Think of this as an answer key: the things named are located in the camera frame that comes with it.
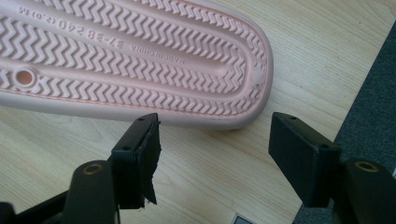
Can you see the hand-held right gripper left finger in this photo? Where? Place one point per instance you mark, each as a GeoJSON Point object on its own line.
{"type": "Point", "coordinates": [134, 155]}

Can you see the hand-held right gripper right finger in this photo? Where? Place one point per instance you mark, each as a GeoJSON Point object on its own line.
{"type": "Point", "coordinates": [299, 155]}

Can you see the pink rubber slipper sole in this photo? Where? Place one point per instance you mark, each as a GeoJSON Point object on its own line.
{"type": "Point", "coordinates": [130, 56]}

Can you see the small grey square tag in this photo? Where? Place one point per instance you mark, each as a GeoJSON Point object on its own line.
{"type": "Point", "coordinates": [243, 219]}

